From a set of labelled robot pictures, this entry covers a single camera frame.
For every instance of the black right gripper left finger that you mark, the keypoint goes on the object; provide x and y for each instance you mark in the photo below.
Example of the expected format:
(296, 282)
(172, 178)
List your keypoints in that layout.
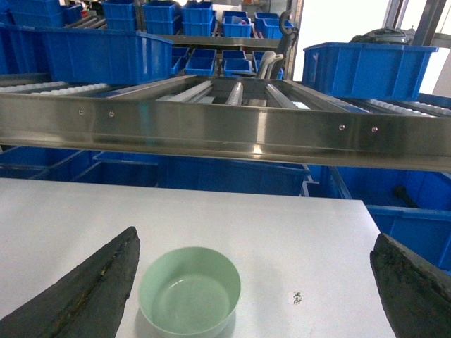
(89, 301)

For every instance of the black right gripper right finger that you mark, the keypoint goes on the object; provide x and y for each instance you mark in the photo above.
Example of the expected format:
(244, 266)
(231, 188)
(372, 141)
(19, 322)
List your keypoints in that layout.
(415, 295)

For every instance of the black round object in bin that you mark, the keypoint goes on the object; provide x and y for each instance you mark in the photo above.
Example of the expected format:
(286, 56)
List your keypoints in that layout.
(384, 35)

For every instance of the large blue bin left shelf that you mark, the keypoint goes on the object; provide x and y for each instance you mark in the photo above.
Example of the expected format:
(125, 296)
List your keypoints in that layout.
(81, 55)

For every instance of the blue bin under shelf centre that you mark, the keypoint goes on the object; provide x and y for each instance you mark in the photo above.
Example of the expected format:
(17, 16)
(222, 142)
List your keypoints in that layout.
(193, 173)

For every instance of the small marker sticker on table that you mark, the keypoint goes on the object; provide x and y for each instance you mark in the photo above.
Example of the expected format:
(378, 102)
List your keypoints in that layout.
(297, 298)

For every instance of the green bowl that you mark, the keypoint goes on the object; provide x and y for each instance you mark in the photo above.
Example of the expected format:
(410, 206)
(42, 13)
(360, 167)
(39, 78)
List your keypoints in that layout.
(190, 292)

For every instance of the large blue bin shelf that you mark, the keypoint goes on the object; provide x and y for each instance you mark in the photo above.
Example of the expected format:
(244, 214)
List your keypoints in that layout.
(386, 72)
(81, 55)

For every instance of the stainless steel roller shelf rack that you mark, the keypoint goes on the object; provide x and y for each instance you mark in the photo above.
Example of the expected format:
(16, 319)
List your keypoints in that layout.
(262, 120)

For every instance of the blue bin lower right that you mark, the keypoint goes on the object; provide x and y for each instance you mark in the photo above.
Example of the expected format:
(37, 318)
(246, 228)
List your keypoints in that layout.
(412, 206)

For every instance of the grey office chair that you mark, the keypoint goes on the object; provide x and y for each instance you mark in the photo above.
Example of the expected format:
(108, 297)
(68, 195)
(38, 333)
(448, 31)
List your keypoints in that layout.
(277, 28)

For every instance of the large blue bin right shelf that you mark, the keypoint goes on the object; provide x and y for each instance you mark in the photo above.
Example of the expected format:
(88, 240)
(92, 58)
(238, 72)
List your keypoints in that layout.
(386, 72)

